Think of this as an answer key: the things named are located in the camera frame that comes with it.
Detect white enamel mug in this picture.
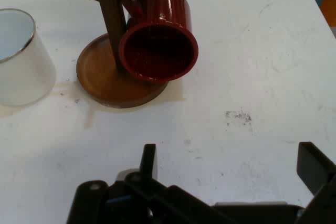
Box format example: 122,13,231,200
0,8,57,107

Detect orange foam piece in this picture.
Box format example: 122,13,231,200
320,0,336,27

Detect wooden mug tree stand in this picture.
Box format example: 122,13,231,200
44,0,170,109

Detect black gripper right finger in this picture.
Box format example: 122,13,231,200
296,142,336,224

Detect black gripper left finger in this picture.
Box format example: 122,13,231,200
65,144,229,224

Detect red ceramic mug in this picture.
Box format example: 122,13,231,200
118,0,200,82

